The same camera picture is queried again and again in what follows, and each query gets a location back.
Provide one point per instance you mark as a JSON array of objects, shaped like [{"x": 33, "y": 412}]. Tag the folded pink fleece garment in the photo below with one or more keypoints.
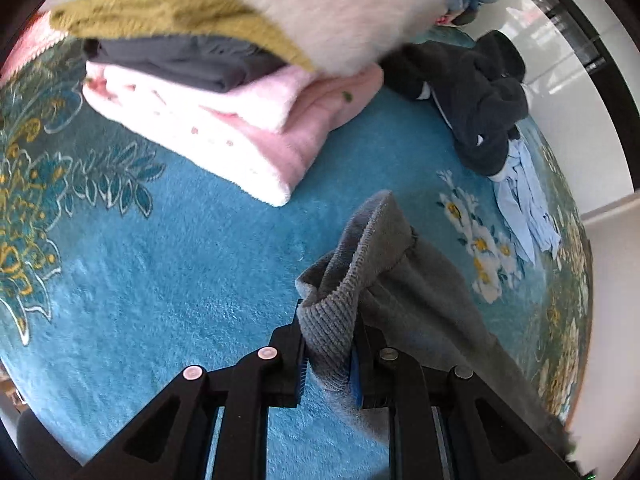
[{"x": 225, "y": 130}]

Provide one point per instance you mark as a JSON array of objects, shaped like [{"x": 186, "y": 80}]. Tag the grey knit sweater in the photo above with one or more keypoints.
[{"x": 400, "y": 285}]

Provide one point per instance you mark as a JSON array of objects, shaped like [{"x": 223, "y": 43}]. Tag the blue floral blanket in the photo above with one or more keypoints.
[{"x": 175, "y": 260}]

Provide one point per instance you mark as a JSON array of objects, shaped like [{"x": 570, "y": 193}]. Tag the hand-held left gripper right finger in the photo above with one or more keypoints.
[{"x": 356, "y": 382}]

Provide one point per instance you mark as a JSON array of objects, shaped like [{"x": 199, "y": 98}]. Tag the folded dark grey garment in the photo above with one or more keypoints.
[{"x": 190, "y": 62}]

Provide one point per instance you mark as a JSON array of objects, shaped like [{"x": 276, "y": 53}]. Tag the light blue shirt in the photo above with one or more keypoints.
[{"x": 525, "y": 210}]

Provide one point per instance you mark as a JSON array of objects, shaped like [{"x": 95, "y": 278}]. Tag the olive green knit garment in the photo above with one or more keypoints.
[{"x": 150, "y": 10}]

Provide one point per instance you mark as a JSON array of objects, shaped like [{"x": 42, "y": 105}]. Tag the white glossy wardrobe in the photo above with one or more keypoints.
[{"x": 560, "y": 60}]

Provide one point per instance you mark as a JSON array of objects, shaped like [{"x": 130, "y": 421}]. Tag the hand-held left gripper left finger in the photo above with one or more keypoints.
[{"x": 285, "y": 360}]

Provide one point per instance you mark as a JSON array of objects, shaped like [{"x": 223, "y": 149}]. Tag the dark navy fleece garment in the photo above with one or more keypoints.
[{"x": 475, "y": 95}]

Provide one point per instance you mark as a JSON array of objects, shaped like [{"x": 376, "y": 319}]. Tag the pink red cloth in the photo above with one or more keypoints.
[{"x": 30, "y": 45}]

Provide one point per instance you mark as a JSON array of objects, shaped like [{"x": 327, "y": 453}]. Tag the white fluffy garment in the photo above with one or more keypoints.
[{"x": 325, "y": 10}]

